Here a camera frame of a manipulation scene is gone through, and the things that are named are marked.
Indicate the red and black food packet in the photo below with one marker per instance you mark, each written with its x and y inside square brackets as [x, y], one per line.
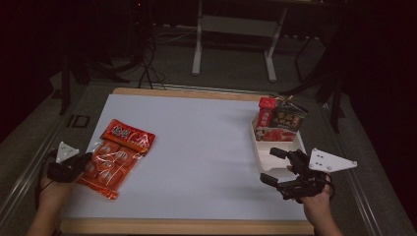
[286, 118]

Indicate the metal floor rail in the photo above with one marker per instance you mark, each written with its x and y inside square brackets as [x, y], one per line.
[19, 193]
[367, 209]

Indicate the white metal desk frame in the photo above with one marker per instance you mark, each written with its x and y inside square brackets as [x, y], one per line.
[236, 24]

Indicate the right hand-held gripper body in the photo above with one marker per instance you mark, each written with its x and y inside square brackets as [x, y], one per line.
[327, 161]

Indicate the person's right hand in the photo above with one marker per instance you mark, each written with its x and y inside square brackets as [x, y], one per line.
[317, 206]

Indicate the black rectangular floor frame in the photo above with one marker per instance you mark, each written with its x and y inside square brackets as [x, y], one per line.
[78, 121]

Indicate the black metal stand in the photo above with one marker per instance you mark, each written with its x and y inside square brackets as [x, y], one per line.
[65, 85]

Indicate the orange clear snack packet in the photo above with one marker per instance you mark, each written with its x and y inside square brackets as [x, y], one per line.
[126, 136]

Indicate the white compartment tray container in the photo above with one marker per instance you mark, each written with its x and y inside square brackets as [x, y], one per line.
[272, 162]

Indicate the white table mat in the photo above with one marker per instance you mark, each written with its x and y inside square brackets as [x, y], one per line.
[196, 137]

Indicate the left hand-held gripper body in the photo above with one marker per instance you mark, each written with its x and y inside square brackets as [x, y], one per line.
[65, 168]

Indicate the black tripod stand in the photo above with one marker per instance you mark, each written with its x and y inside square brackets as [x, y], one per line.
[334, 91]

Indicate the person's left hand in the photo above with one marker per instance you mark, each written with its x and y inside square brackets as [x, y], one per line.
[54, 195]

